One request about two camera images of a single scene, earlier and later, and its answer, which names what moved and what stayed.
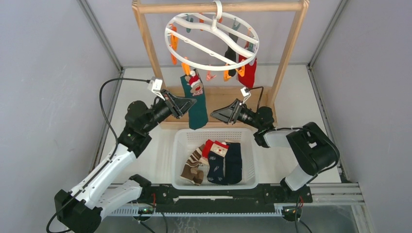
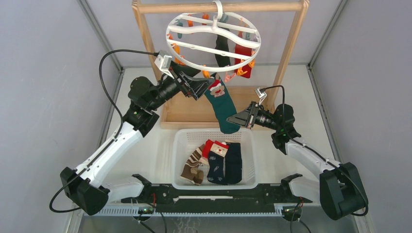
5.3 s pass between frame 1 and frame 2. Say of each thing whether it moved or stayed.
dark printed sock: stayed
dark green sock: moved
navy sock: stayed
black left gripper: moved
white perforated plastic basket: stayed
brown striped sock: stayed
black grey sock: moved
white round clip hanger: stayed
